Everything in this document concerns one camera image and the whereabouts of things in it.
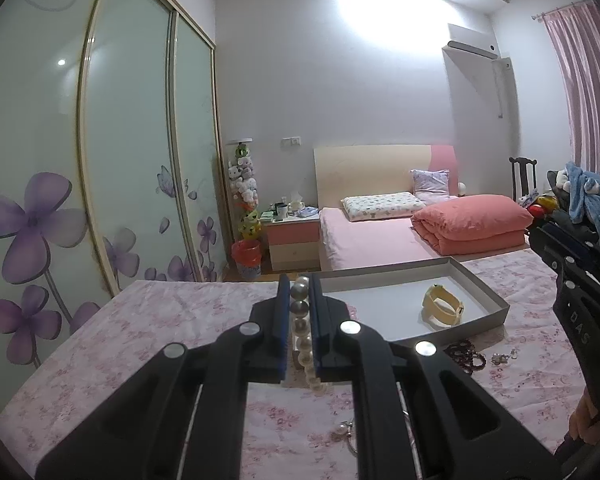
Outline thin silver bangle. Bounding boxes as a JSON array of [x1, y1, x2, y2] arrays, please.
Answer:
[[336, 419, 358, 457]]

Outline small silver charm earrings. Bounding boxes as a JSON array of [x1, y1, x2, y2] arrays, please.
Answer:
[[491, 349, 519, 367]]

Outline cream yellow wristwatch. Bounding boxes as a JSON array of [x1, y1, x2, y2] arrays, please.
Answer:
[[422, 284, 465, 327]]

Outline white pearl bracelet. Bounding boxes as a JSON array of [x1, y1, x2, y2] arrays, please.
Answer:
[[289, 274, 334, 395]]

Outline person right hand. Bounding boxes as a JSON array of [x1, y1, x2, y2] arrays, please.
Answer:
[[568, 389, 600, 445]]

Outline blue plush clothing pile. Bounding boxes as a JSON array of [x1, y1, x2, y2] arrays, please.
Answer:
[[547, 162, 600, 243]]

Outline dark wooden chair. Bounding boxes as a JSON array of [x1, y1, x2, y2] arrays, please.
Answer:
[[508, 157, 538, 202]]

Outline pink floral bedsheet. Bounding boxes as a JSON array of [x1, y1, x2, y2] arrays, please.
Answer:
[[0, 249, 596, 480]]

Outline folded salmon quilt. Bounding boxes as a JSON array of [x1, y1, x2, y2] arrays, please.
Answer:
[[412, 194, 533, 256]]

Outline grey shallow tray box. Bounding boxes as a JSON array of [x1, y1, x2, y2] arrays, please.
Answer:
[[317, 257, 509, 346]]

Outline small purple pillow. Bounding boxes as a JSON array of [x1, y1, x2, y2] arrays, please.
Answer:
[[411, 169, 452, 205]]

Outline red mesh waste bin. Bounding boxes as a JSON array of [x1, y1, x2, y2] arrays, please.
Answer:
[[232, 240, 262, 281]]

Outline floral white pillow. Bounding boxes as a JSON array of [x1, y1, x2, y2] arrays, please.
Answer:
[[340, 192, 426, 222]]

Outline pink nightstand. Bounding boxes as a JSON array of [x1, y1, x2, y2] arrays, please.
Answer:
[[263, 214, 321, 272]]

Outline pink curtain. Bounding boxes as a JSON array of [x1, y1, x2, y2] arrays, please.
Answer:
[[543, 0, 600, 174]]

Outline white air conditioner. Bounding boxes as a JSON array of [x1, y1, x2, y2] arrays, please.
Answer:
[[448, 24, 500, 60]]

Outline cream pink headboard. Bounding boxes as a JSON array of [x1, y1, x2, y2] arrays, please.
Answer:
[[314, 144, 458, 208]]

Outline plush toy stack tube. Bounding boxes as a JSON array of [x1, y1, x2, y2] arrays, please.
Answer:
[[227, 138, 261, 240]]

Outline sliding wardrobe with flowers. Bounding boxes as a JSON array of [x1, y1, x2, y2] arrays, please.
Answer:
[[0, 0, 227, 413]]

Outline dark red bead bracelet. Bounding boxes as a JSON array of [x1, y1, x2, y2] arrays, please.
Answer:
[[442, 339, 488, 374]]

